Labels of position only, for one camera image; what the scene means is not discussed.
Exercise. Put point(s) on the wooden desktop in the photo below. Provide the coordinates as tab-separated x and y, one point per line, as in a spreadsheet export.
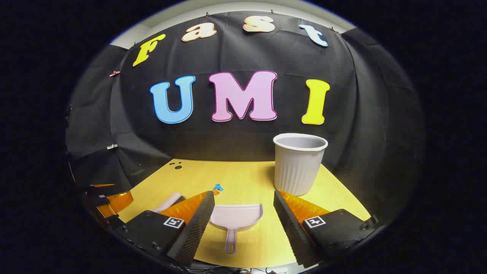
247	179

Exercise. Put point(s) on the blue paper scrap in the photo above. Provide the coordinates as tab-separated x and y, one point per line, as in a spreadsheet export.
218	187

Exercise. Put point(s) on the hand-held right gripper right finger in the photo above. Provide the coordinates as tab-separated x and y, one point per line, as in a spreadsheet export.
295	232

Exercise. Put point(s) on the lilac plastic dustpan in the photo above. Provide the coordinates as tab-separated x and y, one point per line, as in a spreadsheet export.
236	217

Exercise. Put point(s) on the white ribbed garbage bin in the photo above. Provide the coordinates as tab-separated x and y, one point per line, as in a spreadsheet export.
298	171

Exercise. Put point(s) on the black backdrop cloth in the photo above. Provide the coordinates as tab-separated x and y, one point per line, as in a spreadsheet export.
266	57

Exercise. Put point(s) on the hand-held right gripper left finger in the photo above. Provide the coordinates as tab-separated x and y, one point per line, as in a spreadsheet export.
190	236

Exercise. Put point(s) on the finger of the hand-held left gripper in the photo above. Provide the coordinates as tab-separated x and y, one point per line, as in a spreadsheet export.
95	192

